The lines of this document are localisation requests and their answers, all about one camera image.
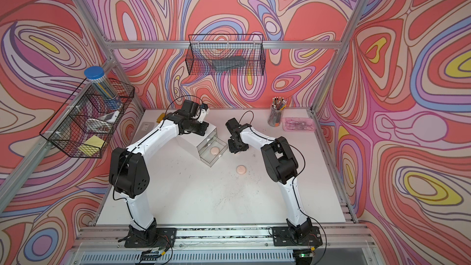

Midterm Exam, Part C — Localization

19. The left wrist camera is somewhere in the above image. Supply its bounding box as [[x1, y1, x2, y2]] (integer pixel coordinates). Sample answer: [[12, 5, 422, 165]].
[[180, 99, 209, 122]]

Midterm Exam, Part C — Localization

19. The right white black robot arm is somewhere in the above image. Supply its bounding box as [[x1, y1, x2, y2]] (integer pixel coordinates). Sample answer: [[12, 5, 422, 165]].
[[226, 118, 312, 234]]

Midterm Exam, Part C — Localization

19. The clear pen holder cup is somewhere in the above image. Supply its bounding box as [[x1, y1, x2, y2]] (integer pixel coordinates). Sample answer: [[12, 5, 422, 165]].
[[267, 97, 287, 127]]

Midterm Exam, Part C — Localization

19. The black wire basket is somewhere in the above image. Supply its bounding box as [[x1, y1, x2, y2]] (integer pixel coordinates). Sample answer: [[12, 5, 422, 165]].
[[40, 79, 135, 159], [185, 33, 266, 76]]

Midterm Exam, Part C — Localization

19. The pink transparent pencil case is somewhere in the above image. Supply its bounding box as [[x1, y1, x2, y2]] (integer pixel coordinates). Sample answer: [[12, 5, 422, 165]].
[[282, 117, 316, 132]]

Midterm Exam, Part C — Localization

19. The white item in basket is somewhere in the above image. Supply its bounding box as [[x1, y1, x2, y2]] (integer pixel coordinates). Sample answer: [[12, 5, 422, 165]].
[[99, 110, 120, 123]]

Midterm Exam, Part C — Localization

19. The pink earphone case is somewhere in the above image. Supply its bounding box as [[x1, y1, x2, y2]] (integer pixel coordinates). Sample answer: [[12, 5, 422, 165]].
[[236, 165, 247, 175], [210, 147, 220, 156]]

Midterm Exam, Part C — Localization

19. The clear bottom drawer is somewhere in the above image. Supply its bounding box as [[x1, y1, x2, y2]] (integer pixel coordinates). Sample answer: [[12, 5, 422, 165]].
[[198, 136, 228, 167]]

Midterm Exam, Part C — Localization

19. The pink earphone case bottom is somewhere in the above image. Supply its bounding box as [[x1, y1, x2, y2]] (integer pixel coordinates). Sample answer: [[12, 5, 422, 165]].
[[236, 165, 247, 175]]

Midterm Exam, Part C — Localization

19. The blue lid pencil tube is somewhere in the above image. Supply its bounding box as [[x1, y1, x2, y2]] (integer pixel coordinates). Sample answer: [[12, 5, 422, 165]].
[[84, 66, 122, 110]]

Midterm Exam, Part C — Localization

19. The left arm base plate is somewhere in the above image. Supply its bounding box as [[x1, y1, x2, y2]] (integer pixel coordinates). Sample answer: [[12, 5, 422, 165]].
[[125, 226, 177, 248]]

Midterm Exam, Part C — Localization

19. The dark grey item in basket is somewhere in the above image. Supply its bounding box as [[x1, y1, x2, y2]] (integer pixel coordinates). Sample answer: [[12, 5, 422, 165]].
[[212, 56, 247, 72]]

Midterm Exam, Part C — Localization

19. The yellow sticky notes pad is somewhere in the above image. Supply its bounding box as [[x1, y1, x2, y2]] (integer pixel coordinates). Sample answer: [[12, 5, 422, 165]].
[[78, 135, 105, 157]]

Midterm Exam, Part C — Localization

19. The black wire basket back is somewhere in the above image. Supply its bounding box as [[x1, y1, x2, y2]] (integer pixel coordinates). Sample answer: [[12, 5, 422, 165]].
[[185, 33, 266, 76]]

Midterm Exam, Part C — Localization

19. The yellow sponge block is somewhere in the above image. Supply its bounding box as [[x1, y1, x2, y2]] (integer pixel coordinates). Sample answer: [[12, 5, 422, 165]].
[[156, 113, 165, 124]]

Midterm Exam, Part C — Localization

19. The white drawer cabinet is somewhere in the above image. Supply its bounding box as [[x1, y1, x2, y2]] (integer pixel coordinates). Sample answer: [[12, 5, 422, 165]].
[[176, 124, 217, 159]]

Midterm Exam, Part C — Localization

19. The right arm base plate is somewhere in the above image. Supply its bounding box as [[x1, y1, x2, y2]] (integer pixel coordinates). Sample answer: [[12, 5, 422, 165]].
[[269, 226, 323, 248]]

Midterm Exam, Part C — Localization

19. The black wire basket left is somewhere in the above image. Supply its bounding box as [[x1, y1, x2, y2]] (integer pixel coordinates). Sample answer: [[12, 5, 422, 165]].
[[40, 79, 135, 159]]

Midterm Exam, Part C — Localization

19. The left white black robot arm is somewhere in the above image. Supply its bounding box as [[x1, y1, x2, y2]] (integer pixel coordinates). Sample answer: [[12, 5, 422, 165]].
[[109, 109, 209, 231]]

